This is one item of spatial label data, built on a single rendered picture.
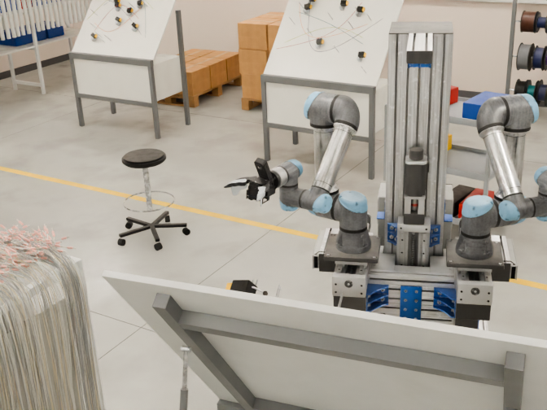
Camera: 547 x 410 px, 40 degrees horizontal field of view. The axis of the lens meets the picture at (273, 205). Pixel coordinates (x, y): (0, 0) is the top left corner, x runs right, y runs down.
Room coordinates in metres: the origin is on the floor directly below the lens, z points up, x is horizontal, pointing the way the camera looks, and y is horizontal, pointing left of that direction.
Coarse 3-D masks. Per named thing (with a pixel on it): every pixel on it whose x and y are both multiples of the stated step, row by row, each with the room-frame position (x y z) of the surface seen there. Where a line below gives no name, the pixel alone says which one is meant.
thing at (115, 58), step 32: (96, 0) 8.95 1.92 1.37; (128, 0) 8.72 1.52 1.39; (160, 0) 8.49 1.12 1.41; (96, 32) 8.64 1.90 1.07; (128, 32) 8.42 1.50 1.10; (160, 32) 8.20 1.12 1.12; (96, 64) 8.39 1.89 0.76; (128, 64) 8.15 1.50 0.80; (160, 64) 8.17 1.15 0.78; (96, 96) 8.41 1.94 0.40; (128, 96) 8.18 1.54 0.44; (160, 96) 8.13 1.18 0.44
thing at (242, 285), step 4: (236, 280) 1.77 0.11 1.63; (240, 280) 1.76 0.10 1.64; (244, 280) 1.76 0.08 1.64; (248, 280) 1.75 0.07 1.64; (232, 284) 1.77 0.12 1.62; (236, 284) 1.76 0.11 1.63; (240, 284) 1.75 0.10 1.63; (244, 284) 1.74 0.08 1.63; (248, 284) 1.74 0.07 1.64; (252, 284) 1.75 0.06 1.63; (232, 288) 1.75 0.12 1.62; (236, 288) 1.75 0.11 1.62; (240, 288) 1.74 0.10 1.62; (244, 288) 1.73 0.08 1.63; (248, 288) 1.74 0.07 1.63; (252, 288) 1.75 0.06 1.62; (256, 288) 1.73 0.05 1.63; (248, 292) 1.73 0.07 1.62; (252, 292) 1.74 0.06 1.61; (264, 292) 1.71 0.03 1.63
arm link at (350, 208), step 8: (344, 192) 2.90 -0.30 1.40; (352, 192) 2.91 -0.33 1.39; (336, 200) 2.88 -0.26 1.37; (344, 200) 2.84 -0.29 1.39; (352, 200) 2.83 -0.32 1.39; (360, 200) 2.84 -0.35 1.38; (336, 208) 2.86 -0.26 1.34; (344, 208) 2.83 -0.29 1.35; (352, 208) 2.82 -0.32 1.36; (360, 208) 2.82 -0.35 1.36; (336, 216) 2.86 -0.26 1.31; (344, 216) 2.83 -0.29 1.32; (352, 216) 2.82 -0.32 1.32; (360, 216) 2.82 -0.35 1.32; (344, 224) 2.83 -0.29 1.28; (352, 224) 2.82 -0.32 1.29; (360, 224) 2.82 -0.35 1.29
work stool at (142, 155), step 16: (128, 160) 5.40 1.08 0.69; (144, 160) 5.38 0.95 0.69; (160, 160) 5.41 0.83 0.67; (144, 176) 5.49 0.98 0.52; (144, 192) 5.70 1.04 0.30; (160, 192) 5.70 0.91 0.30; (128, 208) 5.37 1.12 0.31; (160, 208) 5.35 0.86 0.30; (128, 224) 5.65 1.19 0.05; (144, 224) 5.53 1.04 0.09; (160, 224) 5.51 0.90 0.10; (176, 224) 5.50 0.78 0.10
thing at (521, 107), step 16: (512, 96) 2.79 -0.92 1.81; (528, 96) 2.79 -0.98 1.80; (512, 112) 2.74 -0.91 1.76; (528, 112) 2.75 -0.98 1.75; (512, 128) 2.75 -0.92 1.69; (528, 128) 2.76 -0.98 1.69; (512, 144) 2.77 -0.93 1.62; (512, 160) 2.76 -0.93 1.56; (496, 192) 2.81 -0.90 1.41; (512, 224) 2.77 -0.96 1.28
